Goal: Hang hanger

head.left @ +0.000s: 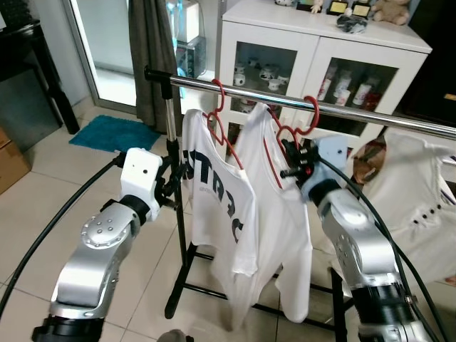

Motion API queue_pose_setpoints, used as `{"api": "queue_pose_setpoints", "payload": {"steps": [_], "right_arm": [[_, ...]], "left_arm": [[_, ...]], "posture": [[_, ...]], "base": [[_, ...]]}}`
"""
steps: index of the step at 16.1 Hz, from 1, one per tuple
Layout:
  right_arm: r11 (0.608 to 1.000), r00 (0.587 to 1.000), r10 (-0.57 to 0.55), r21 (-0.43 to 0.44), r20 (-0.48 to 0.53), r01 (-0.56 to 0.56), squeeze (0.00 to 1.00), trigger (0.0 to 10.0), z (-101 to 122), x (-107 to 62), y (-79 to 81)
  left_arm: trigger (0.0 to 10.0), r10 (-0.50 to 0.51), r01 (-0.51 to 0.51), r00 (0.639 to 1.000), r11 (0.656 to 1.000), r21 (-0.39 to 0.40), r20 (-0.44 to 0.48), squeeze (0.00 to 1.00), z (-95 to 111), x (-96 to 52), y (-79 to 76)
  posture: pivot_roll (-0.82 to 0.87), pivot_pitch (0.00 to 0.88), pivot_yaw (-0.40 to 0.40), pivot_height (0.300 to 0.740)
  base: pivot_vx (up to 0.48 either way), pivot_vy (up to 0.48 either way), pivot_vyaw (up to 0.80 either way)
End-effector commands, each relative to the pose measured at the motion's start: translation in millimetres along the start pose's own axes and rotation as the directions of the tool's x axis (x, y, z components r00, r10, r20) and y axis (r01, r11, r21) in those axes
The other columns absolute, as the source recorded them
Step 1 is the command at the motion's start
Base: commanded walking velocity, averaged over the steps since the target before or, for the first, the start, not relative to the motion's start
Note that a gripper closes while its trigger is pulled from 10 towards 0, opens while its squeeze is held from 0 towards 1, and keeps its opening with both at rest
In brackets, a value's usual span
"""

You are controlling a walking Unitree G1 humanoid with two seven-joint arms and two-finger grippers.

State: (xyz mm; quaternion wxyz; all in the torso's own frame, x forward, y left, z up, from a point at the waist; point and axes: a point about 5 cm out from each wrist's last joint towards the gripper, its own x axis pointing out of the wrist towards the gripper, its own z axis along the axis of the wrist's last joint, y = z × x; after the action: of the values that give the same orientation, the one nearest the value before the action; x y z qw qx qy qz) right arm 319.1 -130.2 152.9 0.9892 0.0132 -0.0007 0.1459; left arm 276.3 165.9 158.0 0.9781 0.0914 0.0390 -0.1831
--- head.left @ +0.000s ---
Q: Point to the white framed glass door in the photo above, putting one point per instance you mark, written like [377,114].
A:
[107,43]

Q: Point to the black round dish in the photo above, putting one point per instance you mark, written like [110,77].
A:
[352,24]

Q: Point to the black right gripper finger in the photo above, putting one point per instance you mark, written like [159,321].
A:
[286,149]
[295,145]

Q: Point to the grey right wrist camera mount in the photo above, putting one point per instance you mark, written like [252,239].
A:
[328,153]

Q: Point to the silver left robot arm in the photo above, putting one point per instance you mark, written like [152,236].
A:
[92,271]

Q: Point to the white red bottle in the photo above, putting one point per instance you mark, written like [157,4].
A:
[365,93]
[329,80]
[349,85]

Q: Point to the brown cardboard box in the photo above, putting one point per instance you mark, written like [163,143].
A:
[11,164]

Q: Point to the red clothes hanger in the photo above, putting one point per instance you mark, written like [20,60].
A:
[315,114]
[212,115]

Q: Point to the grey curtain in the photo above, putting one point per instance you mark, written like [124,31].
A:
[153,57]

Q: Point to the teal floor mat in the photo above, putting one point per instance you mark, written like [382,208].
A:
[114,133]

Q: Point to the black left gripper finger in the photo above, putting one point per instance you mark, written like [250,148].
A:
[179,182]
[169,165]

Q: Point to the brown plush toy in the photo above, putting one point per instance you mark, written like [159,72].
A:
[392,11]

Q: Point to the white glass-door cabinet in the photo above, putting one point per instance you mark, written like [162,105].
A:
[313,46]

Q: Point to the cream shirt with buttons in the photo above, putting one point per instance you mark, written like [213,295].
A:
[413,185]

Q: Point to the white and blue appliance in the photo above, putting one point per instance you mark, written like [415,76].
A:
[187,28]

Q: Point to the metal clothes rack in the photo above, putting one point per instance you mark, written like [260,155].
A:
[385,120]

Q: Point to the black desk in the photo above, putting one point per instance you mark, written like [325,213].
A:
[28,92]

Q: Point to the white mug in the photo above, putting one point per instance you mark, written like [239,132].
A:
[243,73]
[270,72]

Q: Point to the small beige figurine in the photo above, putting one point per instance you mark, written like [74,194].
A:
[318,6]

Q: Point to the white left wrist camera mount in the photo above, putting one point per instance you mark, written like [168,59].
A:
[140,174]

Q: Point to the plain white shirt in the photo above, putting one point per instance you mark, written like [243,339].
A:
[278,214]

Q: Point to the white T-shirt with black print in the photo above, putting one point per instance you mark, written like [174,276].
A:
[214,249]

